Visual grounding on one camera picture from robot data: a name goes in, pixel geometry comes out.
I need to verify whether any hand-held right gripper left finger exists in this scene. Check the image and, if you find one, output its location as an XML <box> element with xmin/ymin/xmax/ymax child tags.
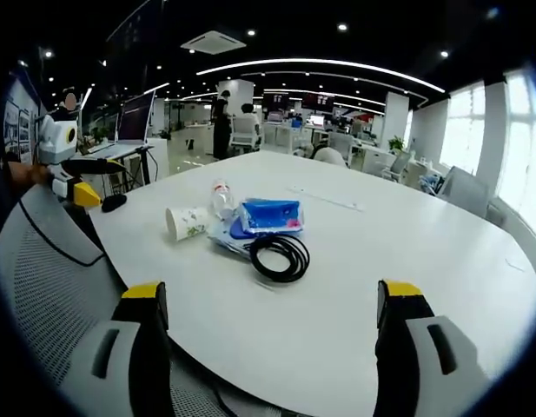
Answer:
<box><xmin>60</xmin><ymin>281</ymin><xmax>170</xmax><ymax>417</ymax></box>

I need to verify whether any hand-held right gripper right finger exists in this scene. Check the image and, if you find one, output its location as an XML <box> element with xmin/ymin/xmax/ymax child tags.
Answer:
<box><xmin>374</xmin><ymin>279</ymin><xmax>491</xmax><ymax>417</ymax></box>

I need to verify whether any small black oval object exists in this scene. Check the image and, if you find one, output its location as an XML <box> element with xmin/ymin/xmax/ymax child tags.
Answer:
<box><xmin>101</xmin><ymin>194</ymin><xmax>129</xmax><ymax>214</ymax></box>

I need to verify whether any floral paper cup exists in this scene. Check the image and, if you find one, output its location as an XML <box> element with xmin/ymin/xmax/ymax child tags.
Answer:
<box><xmin>164</xmin><ymin>205</ymin><xmax>213</xmax><ymax>242</ymax></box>

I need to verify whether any clear plastic bottle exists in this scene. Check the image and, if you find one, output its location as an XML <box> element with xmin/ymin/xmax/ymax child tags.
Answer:
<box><xmin>208</xmin><ymin>178</ymin><xmax>236</xmax><ymax>221</ymax></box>

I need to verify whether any blue and white packet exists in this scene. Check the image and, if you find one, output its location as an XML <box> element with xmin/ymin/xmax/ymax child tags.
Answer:
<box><xmin>206</xmin><ymin>218</ymin><xmax>261</xmax><ymax>262</ymax></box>

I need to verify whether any black cable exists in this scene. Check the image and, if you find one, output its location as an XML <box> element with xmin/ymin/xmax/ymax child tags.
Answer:
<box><xmin>248</xmin><ymin>235</ymin><xmax>312</xmax><ymax>283</ymax></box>

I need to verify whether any blue tissue packet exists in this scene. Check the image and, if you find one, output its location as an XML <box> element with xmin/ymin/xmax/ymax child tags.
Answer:
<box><xmin>238</xmin><ymin>197</ymin><xmax>306</xmax><ymax>238</ymax></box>

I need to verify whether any person's left hand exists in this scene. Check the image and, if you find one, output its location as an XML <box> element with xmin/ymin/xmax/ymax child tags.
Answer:
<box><xmin>9</xmin><ymin>161</ymin><xmax>52</xmax><ymax>189</ymax></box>

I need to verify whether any white standing desk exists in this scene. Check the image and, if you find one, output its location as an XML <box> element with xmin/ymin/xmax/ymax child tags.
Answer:
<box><xmin>75</xmin><ymin>142</ymin><xmax>157</xmax><ymax>195</ymax></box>

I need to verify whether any open laptop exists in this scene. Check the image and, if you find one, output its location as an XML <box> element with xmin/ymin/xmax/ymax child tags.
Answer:
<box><xmin>87</xmin><ymin>89</ymin><xmax>157</xmax><ymax>154</ymax></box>

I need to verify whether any grey mesh office chair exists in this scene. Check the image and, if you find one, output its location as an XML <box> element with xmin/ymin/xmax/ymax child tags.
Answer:
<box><xmin>0</xmin><ymin>185</ymin><xmax>221</xmax><ymax>417</ymax></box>

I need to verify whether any white table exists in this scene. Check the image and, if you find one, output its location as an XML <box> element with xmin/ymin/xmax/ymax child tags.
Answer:
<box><xmin>88</xmin><ymin>149</ymin><xmax>536</xmax><ymax>417</ymax></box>

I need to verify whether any white office chair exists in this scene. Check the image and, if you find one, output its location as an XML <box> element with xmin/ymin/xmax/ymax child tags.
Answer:
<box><xmin>381</xmin><ymin>150</ymin><xmax>413</xmax><ymax>184</ymax></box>
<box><xmin>229</xmin><ymin>116</ymin><xmax>263</xmax><ymax>154</ymax></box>

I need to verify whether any grey chair backrest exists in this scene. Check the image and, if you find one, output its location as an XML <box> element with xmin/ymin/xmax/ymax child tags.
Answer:
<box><xmin>440</xmin><ymin>165</ymin><xmax>491</xmax><ymax>219</ymax></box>

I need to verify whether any ceiling air vent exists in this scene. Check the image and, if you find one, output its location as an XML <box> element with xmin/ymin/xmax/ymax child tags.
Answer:
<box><xmin>180</xmin><ymin>29</ymin><xmax>248</xmax><ymax>56</ymax></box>

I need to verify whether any white cable cover strip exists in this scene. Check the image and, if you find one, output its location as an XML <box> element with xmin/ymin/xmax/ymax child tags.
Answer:
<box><xmin>286</xmin><ymin>184</ymin><xmax>366</xmax><ymax>213</ymax></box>

